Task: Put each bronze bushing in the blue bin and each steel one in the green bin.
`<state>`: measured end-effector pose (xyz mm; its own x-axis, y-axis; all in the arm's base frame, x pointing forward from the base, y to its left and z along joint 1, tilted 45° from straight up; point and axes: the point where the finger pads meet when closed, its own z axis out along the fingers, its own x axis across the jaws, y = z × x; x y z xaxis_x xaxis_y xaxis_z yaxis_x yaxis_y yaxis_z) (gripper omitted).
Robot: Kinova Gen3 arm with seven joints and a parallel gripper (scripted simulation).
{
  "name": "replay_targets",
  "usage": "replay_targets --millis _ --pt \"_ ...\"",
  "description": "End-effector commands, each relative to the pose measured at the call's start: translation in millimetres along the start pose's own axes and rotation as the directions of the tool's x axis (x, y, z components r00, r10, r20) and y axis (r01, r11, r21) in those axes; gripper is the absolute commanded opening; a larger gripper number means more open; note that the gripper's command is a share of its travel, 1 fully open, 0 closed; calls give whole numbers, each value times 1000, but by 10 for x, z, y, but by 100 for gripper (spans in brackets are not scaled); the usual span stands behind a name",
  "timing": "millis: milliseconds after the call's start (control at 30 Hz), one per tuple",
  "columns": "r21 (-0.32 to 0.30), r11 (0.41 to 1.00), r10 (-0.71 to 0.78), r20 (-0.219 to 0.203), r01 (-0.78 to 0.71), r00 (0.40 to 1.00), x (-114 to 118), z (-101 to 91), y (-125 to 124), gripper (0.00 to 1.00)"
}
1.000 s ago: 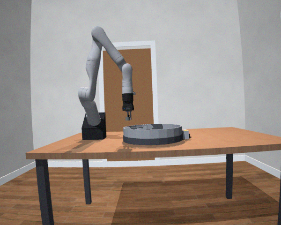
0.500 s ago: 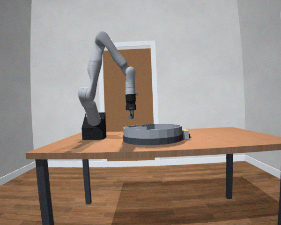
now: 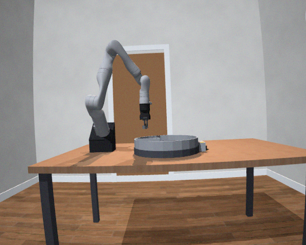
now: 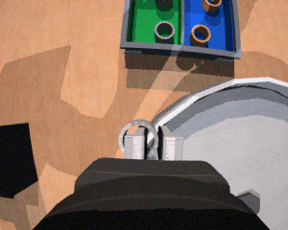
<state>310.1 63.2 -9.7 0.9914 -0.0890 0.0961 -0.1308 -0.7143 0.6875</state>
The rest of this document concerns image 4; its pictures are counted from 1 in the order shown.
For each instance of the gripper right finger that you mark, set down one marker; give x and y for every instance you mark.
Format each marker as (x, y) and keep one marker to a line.
(170, 148)

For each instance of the green and blue divided bin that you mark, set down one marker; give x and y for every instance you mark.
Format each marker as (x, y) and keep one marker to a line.
(141, 16)

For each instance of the grey round turntable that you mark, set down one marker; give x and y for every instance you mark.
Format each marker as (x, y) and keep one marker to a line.
(243, 134)

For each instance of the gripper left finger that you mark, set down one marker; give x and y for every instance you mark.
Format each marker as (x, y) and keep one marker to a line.
(135, 145)

